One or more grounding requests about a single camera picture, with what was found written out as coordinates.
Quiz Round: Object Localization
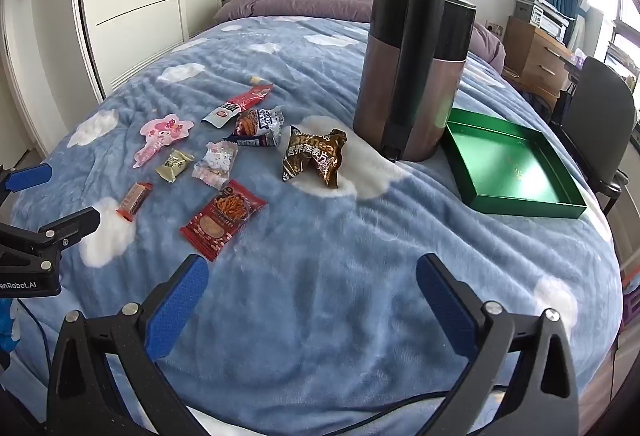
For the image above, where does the blue cloth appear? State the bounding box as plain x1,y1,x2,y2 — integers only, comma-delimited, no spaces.
0,300,18,353

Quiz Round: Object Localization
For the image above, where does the blue and white wafer packet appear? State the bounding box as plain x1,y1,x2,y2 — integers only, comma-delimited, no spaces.
222,106,286,149

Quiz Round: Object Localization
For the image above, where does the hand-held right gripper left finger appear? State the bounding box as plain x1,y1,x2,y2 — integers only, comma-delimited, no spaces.
46,254,211,436

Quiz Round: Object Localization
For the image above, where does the dark grey chair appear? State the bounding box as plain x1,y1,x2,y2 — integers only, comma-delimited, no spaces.
550,56,638,217

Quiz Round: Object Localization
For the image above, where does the clear white candy bag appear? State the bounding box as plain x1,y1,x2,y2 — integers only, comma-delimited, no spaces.
191,141,238,191

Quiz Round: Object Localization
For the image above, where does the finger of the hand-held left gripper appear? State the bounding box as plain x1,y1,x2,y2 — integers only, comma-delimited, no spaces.
0,207,102,267
0,163,53,207

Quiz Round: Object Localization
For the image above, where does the red and white long packet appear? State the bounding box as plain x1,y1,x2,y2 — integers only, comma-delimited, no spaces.
201,83,275,129

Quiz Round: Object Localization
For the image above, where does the green tray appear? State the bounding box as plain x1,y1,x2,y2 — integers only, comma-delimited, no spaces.
440,108,588,219

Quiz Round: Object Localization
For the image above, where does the red brick-print snack packet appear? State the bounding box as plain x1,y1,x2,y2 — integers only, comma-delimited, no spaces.
179,180,268,263

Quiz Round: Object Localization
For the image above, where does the beige candy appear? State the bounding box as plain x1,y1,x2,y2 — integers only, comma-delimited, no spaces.
155,149,196,183

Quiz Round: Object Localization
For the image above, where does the white and grey printer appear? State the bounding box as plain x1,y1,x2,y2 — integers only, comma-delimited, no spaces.
515,0,576,41

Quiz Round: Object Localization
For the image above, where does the brown and black cylinder container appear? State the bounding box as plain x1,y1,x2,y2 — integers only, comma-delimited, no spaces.
352,0,477,163

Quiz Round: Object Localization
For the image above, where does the wooden dresser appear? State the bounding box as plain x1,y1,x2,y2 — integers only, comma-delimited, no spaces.
502,16,576,96

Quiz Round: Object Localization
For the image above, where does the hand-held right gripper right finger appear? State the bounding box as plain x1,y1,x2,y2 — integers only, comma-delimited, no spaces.
415,253,583,436

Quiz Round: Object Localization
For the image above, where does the pink cartoon packet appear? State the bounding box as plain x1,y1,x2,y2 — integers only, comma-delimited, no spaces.
132,115,196,169

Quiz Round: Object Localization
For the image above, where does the blue cloud-print blanket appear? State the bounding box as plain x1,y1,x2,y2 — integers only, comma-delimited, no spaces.
10,16,626,436

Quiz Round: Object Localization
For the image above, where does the brown snack packet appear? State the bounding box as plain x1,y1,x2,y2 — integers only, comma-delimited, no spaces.
281,125,348,189

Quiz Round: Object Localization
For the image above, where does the small orange snack bar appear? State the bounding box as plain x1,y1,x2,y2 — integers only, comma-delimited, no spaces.
116,182,154,223

